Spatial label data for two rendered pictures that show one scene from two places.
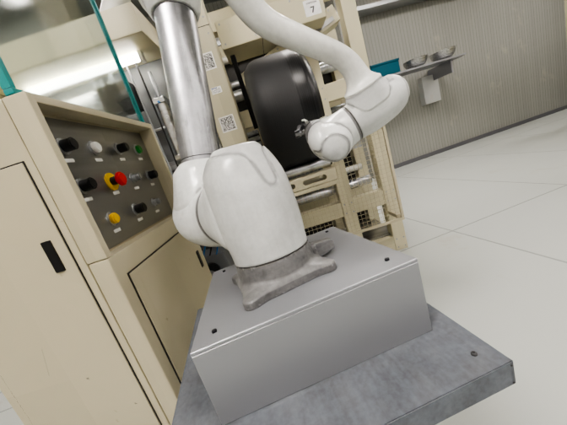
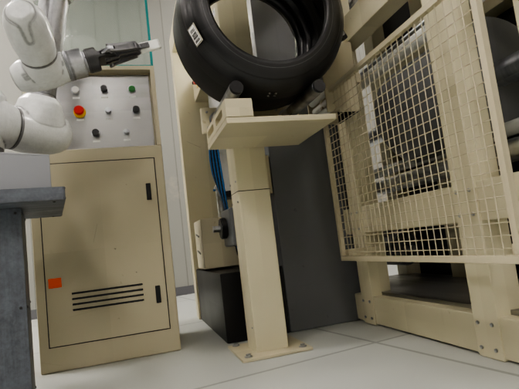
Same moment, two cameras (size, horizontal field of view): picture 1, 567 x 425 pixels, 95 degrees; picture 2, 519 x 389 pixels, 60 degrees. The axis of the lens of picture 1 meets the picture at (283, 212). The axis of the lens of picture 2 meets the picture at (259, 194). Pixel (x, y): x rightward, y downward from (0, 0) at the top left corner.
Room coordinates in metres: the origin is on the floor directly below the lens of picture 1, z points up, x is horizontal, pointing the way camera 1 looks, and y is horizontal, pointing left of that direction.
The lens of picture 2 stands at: (0.93, -1.59, 0.42)
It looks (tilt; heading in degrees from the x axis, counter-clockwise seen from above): 6 degrees up; 72
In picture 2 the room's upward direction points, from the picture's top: 7 degrees counter-clockwise
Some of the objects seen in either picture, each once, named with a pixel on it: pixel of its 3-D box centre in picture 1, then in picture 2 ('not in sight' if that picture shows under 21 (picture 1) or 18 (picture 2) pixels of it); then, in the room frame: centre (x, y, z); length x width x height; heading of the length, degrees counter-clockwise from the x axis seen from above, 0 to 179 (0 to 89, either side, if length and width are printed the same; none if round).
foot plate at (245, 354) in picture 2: not in sight; (268, 346); (1.43, 0.13, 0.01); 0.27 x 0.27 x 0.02; 89
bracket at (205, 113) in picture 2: not in sight; (251, 119); (1.45, 0.05, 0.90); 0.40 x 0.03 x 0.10; 179
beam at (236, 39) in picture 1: (271, 29); not in sight; (1.74, -0.26, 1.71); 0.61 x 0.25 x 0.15; 89
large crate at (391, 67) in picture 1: (379, 72); not in sight; (4.86, -2.35, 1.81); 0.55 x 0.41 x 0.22; 98
